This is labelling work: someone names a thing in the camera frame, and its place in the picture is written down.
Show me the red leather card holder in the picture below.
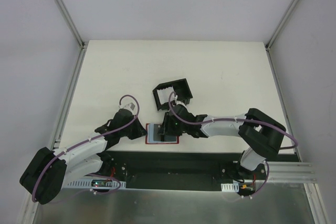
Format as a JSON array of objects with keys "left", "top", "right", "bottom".
[{"left": 145, "top": 123, "right": 179, "bottom": 145}]

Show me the aluminium frame post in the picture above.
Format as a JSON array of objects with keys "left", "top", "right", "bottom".
[
  {"left": 54, "top": 0, "right": 86, "bottom": 48},
  {"left": 265, "top": 0, "right": 301, "bottom": 51}
]

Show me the left aluminium frame post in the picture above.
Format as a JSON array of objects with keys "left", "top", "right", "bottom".
[{"left": 54, "top": 0, "right": 86, "bottom": 48}]

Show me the aluminium front rail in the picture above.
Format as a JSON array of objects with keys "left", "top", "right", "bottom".
[{"left": 268, "top": 162, "right": 317, "bottom": 184}]

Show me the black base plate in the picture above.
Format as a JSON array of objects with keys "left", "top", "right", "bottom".
[{"left": 95, "top": 151, "right": 266, "bottom": 191}]

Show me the right aluminium frame post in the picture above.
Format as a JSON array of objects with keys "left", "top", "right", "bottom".
[{"left": 265, "top": 0, "right": 301, "bottom": 51}]

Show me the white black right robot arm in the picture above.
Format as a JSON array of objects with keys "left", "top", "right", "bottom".
[{"left": 158, "top": 105, "right": 286, "bottom": 179}]

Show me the black card box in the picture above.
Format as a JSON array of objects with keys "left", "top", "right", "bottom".
[{"left": 152, "top": 78, "right": 193, "bottom": 111}]

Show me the right white cable duct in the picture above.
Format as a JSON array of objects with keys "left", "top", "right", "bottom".
[{"left": 220, "top": 183, "right": 239, "bottom": 193}]

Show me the white cable duct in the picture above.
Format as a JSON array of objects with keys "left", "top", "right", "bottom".
[
  {"left": 64, "top": 178, "right": 126, "bottom": 190},
  {"left": 220, "top": 183, "right": 239, "bottom": 193}
]

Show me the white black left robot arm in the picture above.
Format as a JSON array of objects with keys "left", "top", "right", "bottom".
[{"left": 19, "top": 108, "right": 147, "bottom": 205}]

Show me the left white cable duct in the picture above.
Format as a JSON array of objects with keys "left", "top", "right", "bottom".
[{"left": 64, "top": 178, "right": 126, "bottom": 190}]

